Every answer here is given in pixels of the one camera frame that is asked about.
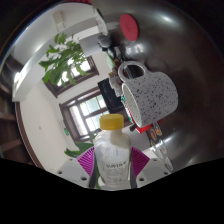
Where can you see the clear bottle with yellow cap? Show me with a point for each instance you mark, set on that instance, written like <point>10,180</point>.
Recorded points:
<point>112,156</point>

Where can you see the brown framed glass door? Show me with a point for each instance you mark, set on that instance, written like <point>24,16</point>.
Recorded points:
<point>83,116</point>

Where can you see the white speckled mug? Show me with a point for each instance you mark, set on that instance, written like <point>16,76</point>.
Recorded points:
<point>153,96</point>

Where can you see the flat round red coaster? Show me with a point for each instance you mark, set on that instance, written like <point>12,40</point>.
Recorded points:
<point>129,27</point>

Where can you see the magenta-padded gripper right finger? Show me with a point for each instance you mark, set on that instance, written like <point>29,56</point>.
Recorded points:
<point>153,171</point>

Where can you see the green exit sign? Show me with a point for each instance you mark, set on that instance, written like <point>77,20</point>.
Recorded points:
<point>66,132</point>

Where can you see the brown framed window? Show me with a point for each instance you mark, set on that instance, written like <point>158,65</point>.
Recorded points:
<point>83,71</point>

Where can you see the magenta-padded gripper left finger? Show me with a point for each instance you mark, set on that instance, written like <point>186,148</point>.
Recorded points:
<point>71,171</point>

